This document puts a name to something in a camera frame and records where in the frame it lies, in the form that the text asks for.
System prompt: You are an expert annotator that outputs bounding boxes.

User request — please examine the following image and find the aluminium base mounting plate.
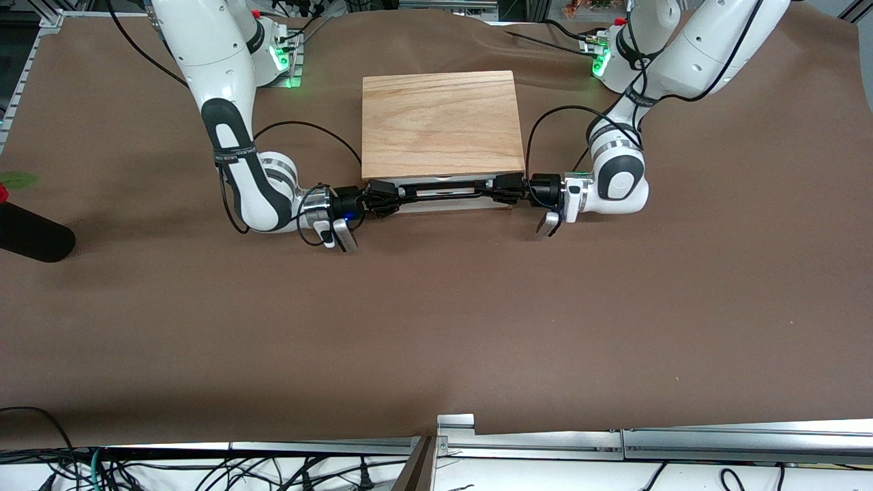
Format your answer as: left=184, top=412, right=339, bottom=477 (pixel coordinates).
left=256, top=27, right=304, bottom=89

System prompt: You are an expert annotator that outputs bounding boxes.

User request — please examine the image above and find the brown table cover sheet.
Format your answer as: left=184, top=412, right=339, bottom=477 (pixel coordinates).
left=0, top=7, right=873, bottom=452

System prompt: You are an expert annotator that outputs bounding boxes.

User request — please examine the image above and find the white drawer with handle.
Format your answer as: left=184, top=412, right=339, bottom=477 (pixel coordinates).
left=368, top=174, right=522, bottom=200

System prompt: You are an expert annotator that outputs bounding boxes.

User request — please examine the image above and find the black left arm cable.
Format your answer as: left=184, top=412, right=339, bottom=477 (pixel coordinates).
left=526, top=0, right=765, bottom=207

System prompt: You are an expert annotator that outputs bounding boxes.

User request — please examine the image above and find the black base power cable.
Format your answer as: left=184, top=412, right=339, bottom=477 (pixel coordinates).
left=542, top=18, right=602, bottom=43

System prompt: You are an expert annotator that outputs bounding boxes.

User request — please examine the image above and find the black cylinder vase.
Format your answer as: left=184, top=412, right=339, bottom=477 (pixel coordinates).
left=0, top=203, right=76, bottom=263

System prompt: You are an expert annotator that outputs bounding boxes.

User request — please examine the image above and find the red artificial flower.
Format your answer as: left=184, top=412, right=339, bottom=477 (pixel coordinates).
left=0, top=170, right=40, bottom=205

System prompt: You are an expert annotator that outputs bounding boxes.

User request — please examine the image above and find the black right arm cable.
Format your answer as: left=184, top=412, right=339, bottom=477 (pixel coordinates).
left=106, top=0, right=363, bottom=248

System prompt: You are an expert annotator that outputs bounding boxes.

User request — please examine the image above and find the white drawer without handle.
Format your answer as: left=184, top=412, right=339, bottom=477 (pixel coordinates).
left=401, top=196, right=514, bottom=213

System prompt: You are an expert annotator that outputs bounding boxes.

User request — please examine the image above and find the black metal drawer handle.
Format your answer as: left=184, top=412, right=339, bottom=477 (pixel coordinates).
left=408, top=180, right=488, bottom=200

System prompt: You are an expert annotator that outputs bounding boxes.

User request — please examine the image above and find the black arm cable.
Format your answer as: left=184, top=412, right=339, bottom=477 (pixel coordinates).
left=106, top=0, right=363, bottom=248
left=526, top=0, right=765, bottom=207

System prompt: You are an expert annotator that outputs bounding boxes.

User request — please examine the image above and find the black looped floor cable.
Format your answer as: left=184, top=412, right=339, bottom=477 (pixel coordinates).
left=0, top=406, right=78, bottom=473

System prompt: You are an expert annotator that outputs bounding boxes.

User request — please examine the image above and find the wooden drawer cabinet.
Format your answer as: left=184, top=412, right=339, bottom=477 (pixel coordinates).
left=361, top=70, right=527, bottom=213

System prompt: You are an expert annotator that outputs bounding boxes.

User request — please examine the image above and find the long aluminium frame rail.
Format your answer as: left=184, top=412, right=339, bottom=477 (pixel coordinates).
left=228, top=436, right=437, bottom=456

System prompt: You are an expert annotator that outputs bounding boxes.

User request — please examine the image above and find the aluminium rail with bracket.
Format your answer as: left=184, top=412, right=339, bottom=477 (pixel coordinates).
left=436, top=414, right=625, bottom=462

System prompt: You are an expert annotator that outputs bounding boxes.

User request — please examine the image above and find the grey diagonal frame bar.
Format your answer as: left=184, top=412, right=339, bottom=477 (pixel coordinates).
left=391, top=436, right=437, bottom=491

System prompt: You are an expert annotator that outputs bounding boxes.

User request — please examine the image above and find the wide aluminium frame rail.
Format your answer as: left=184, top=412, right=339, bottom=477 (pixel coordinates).
left=623, top=418, right=873, bottom=466

